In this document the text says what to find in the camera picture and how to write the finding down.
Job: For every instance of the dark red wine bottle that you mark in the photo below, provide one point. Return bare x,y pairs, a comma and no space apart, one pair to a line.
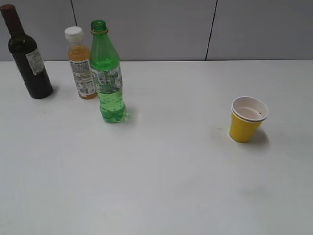
26,55

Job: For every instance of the orange juice bottle white cap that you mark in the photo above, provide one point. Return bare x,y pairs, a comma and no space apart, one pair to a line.
78,56

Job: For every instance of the green sprite bottle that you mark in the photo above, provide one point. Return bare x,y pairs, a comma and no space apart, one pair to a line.
106,71

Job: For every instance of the yellow paper cup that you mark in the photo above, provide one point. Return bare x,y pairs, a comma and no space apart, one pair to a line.
247,115

